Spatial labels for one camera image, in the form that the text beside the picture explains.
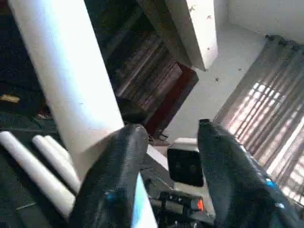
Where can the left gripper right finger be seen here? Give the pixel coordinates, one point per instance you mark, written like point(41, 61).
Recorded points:
point(237, 190)

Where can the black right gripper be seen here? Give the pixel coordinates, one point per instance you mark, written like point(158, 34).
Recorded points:
point(180, 209)

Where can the black mat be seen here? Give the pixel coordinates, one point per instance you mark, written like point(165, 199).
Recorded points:
point(19, 211)

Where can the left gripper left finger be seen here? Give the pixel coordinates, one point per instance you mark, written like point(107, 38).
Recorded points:
point(114, 180)

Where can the dark wooden shelf unit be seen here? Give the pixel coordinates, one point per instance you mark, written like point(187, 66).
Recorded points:
point(142, 66)

